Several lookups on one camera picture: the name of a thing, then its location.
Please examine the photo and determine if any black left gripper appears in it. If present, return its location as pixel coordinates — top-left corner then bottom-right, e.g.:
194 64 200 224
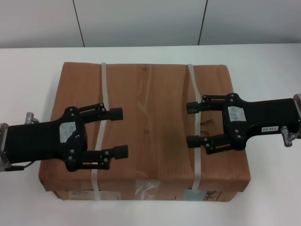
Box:
4 106 89 173

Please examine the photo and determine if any white plastic packing strap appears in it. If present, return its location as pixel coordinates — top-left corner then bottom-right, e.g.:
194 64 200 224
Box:
90 61 111 201
186 63 201 190

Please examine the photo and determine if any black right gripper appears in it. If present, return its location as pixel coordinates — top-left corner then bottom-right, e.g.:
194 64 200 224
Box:
186 93 300 155

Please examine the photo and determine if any brown cardboard box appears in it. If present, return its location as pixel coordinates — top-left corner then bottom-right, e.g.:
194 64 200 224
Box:
38 61 252 202

